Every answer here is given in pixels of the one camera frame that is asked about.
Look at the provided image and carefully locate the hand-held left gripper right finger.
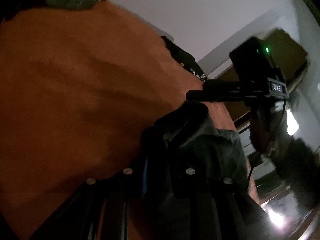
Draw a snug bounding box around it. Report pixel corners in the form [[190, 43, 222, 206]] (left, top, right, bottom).
[[169, 159, 275, 240]]

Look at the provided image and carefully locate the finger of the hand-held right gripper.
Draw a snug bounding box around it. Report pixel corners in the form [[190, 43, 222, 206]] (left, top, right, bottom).
[[186, 79, 245, 103]]

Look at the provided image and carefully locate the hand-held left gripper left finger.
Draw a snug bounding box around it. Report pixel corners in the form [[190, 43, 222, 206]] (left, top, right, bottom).
[[30, 158, 150, 240]]

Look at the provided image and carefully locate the dark green garment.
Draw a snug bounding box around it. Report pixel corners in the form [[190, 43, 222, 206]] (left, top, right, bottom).
[[141, 101, 251, 240]]

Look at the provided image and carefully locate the person's right hand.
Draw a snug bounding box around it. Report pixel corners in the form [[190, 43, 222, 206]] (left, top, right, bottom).
[[249, 103, 277, 157]]

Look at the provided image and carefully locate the wooden door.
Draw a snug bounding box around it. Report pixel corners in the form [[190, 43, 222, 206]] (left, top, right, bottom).
[[207, 28, 310, 126]]

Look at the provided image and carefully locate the folded black printed garment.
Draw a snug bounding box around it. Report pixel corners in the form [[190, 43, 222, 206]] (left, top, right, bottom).
[[161, 36, 208, 83]]

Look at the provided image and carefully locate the orange blanket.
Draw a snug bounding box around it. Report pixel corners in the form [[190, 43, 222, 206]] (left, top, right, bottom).
[[0, 0, 258, 240]]

